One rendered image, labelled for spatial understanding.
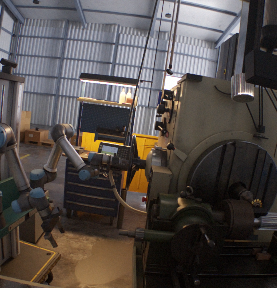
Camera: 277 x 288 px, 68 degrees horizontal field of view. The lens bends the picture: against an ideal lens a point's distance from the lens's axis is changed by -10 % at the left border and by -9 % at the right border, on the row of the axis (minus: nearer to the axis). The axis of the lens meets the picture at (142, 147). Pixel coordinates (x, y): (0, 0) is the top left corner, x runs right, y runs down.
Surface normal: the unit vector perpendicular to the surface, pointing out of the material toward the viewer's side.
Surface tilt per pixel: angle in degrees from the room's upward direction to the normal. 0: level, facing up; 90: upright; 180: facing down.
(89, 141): 90
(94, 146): 90
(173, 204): 36
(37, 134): 90
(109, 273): 0
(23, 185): 83
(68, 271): 0
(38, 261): 0
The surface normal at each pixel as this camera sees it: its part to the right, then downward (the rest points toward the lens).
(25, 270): 0.15, -0.98
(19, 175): 0.59, 0.09
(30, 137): 0.04, 0.16
